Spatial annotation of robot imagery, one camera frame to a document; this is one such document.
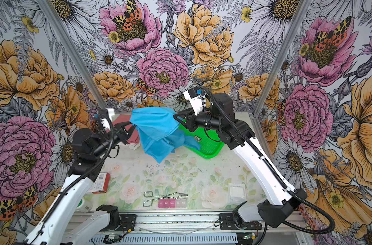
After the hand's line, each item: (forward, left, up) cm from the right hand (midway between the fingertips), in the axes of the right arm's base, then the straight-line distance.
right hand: (176, 119), depth 61 cm
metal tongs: (-19, +17, -41) cm, 49 cm away
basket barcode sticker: (+21, -10, -41) cm, 47 cm away
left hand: (+2, +16, -5) cm, 17 cm away
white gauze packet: (-15, -30, -43) cm, 55 cm away
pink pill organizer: (-19, +5, -41) cm, 46 cm away
